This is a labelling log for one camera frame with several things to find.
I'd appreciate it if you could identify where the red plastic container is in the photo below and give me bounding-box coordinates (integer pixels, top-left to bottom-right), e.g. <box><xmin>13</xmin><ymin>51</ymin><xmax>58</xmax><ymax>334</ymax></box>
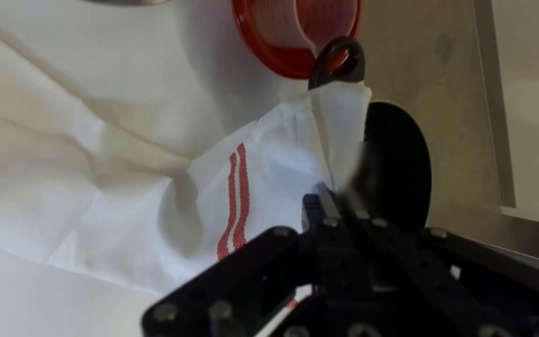
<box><xmin>230</xmin><ymin>0</ymin><xmax>365</xmax><ymax>81</ymax></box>

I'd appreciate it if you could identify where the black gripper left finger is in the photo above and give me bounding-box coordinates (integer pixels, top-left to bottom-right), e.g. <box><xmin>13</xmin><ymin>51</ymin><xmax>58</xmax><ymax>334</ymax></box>
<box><xmin>140</xmin><ymin>184</ymin><xmax>378</xmax><ymax>337</ymax></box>

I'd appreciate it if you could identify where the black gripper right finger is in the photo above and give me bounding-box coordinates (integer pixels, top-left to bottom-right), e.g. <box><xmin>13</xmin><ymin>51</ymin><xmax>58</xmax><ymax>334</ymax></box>
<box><xmin>340</xmin><ymin>186</ymin><xmax>539</xmax><ymax>337</ymax></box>

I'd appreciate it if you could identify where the white towel with red stripes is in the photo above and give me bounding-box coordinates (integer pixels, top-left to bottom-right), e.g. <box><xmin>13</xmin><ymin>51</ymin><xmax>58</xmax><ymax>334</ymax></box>
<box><xmin>0</xmin><ymin>0</ymin><xmax>374</xmax><ymax>302</ymax></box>

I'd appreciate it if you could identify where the black cooking pot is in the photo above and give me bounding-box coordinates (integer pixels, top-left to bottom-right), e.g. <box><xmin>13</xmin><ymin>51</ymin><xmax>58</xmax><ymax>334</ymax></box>
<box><xmin>309</xmin><ymin>36</ymin><xmax>434</xmax><ymax>237</ymax></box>

